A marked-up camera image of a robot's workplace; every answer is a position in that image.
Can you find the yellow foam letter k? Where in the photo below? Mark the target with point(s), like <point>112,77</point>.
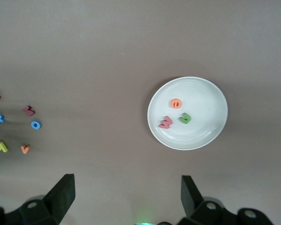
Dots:
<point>2,147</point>

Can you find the beige round plate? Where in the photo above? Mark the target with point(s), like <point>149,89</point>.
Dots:
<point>206,112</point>

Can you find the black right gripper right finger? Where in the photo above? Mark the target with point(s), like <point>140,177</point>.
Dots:
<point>196,211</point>

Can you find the green foam letter u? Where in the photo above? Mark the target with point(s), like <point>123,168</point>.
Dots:
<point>185,120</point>

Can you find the brown paper table cover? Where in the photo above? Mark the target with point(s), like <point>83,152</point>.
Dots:
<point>107,47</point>

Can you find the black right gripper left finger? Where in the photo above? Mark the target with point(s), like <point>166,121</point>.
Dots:
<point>56,201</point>

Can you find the orange foam letter v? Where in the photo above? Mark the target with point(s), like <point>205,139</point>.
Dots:
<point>24,150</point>

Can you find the pink foam letter w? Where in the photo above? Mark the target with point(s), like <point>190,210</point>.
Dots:
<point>165,123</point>

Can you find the blue foam letter o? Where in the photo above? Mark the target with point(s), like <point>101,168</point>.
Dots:
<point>32,124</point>

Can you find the maroon foam letter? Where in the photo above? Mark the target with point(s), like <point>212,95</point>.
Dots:
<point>29,111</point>

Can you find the orange foam letter e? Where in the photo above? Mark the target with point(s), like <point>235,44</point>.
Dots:
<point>173,104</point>

